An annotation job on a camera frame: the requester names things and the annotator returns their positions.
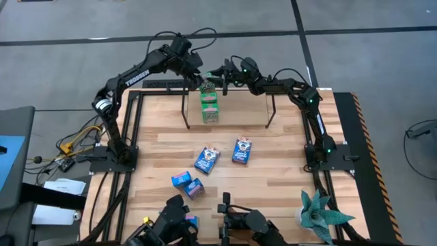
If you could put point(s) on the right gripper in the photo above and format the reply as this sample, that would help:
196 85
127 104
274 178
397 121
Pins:
242 73

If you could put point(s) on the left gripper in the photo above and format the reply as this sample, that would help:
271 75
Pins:
187 56

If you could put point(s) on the Apple Jacks cereal box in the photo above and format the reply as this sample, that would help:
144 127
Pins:
209 97
210 113
207 88

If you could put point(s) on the Frosted Flakes cereal box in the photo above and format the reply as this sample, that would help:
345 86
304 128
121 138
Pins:
207 159
242 150
194 188

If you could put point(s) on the Rice Krispies cereal box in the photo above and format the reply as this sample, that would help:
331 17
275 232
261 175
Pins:
193 221
181 179

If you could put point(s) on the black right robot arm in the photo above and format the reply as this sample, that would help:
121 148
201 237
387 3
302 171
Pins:
283 87

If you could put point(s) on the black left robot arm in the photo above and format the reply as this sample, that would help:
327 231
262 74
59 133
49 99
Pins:
136 78

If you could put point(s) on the wooden shelf black legs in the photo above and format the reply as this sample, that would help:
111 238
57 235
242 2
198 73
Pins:
239 109

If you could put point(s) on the white paper stack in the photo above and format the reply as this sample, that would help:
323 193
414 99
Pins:
65 186

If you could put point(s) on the black power adapter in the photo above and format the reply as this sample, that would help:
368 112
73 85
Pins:
66 165

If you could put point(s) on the white plant pot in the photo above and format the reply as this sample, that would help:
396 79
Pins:
298 217

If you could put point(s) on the teal artificial succulent plant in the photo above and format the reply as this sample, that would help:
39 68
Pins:
317 215

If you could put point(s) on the black round knob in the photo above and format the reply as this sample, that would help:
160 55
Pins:
38 159

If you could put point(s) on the grey cabinet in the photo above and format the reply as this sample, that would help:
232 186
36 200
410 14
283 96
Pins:
20 119

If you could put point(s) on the black bar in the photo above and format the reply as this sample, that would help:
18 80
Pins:
51 198

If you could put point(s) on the blue sheet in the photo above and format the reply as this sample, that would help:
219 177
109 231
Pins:
10 164

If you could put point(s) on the grey stand foot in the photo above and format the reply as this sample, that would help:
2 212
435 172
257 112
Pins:
423 130

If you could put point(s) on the black hazard-striped floor mat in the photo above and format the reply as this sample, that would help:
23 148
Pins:
377 218

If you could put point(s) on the black aluminium table frame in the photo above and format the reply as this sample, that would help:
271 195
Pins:
153 92

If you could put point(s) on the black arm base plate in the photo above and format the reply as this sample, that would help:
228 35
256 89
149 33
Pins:
99 164
343 160

